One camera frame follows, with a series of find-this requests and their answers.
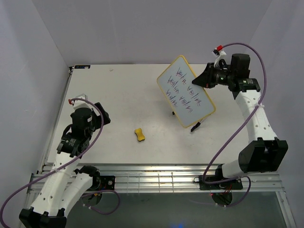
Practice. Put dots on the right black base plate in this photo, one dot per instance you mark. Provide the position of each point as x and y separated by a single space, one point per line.
229 185

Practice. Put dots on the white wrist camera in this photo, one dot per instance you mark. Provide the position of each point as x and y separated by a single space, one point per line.
80 103
219 53

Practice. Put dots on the yellow whiteboard eraser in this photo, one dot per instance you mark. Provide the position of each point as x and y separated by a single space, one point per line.
139 134

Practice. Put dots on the aluminium rail frame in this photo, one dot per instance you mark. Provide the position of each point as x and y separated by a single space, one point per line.
177 179

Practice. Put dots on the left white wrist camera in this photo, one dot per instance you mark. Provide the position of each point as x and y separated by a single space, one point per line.
80 103

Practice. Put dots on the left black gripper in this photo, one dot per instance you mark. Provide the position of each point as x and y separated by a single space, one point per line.
99 118

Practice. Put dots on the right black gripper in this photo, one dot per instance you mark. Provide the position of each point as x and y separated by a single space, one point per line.
205 79

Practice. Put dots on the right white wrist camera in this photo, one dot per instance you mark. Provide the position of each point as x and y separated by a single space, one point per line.
219 53

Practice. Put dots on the yellow-framed small whiteboard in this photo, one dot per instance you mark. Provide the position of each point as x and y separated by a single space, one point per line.
189 102

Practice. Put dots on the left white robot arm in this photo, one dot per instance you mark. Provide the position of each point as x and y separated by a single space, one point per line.
66 183

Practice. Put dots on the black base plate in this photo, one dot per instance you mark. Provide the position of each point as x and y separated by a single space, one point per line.
103 183
229 185

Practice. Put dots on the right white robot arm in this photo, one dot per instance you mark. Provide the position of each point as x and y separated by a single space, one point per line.
265 151

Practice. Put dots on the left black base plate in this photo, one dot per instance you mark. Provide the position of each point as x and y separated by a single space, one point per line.
103 183

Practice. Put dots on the blue corner label left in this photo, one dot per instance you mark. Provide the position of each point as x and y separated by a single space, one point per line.
82 67

